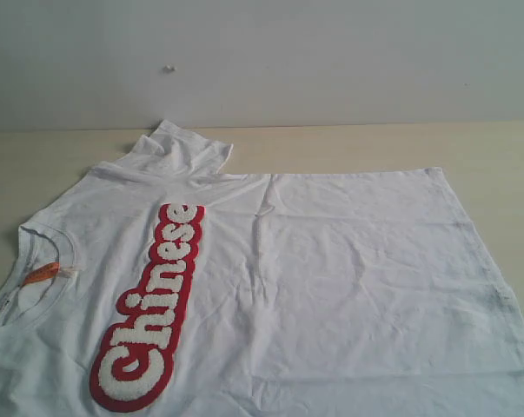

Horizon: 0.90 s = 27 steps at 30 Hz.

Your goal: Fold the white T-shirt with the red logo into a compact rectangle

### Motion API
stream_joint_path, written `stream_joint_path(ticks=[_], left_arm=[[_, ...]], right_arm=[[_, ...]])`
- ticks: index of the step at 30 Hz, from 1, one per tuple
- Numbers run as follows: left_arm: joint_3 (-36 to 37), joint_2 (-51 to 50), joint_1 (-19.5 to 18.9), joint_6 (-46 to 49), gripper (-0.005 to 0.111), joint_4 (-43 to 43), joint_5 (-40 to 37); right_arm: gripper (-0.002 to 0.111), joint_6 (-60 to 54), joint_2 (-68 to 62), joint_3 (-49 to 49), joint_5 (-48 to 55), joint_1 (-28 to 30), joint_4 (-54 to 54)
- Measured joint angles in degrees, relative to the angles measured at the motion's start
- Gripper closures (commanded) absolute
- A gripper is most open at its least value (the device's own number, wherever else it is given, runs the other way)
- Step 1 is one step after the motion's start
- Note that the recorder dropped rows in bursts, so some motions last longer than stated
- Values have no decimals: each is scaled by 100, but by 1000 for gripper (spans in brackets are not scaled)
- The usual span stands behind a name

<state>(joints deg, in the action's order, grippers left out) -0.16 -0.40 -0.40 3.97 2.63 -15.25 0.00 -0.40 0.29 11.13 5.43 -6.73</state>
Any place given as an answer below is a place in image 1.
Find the white t-shirt red lettering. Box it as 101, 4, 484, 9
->
0, 122, 524, 416

